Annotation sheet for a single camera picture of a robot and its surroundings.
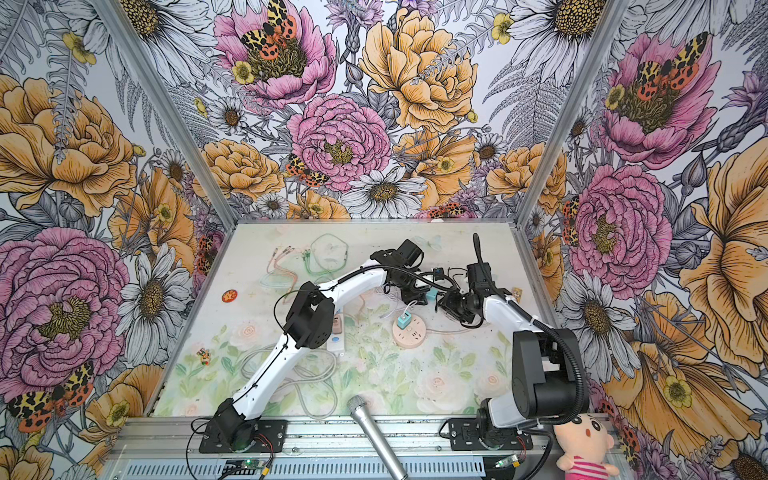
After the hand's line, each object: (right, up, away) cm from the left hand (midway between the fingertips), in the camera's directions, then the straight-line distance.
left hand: (419, 296), depth 100 cm
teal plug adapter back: (+4, +1, -2) cm, 4 cm away
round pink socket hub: (-3, -10, -11) cm, 15 cm away
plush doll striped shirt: (+34, -27, -33) cm, 55 cm away
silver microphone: (-17, -23, -25) cm, 38 cm away
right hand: (+6, -3, -10) cm, 12 cm away
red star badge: (-62, 0, -1) cm, 62 cm away
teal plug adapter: (-5, -5, -13) cm, 15 cm away
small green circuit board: (-42, -35, -29) cm, 61 cm away
